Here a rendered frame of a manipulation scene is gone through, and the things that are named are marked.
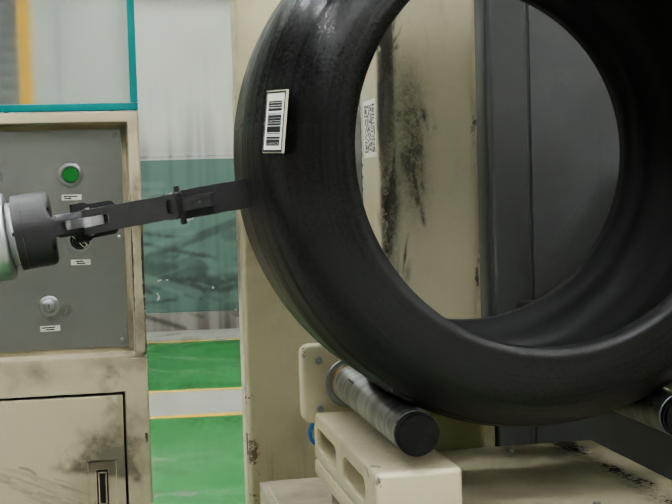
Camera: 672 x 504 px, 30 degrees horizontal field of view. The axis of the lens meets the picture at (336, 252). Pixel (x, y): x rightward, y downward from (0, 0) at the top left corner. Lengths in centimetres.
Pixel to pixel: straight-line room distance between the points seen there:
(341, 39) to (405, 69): 42
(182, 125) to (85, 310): 849
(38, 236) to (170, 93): 922
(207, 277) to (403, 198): 880
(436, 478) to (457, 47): 61
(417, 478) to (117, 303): 84
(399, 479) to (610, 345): 25
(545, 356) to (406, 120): 47
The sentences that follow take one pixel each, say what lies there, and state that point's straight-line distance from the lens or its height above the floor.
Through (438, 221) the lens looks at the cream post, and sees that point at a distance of 161.
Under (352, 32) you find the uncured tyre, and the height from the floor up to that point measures 129.
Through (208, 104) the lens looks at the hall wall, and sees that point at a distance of 1045.
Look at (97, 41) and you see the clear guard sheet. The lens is 196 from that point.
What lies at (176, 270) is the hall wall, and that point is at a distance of 1037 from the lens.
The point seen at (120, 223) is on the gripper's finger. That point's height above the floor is 112.
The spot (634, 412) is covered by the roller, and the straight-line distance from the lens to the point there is 140.
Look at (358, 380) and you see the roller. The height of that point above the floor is 92.
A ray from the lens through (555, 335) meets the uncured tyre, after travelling 155.
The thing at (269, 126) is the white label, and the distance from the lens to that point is 120.
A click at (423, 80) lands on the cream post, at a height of 128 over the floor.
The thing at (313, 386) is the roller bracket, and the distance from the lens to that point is 157.
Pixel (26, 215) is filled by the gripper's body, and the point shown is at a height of 113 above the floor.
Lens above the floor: 115
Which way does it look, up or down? 3 degrees down
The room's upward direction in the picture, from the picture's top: 2 degrees counter-clockwise
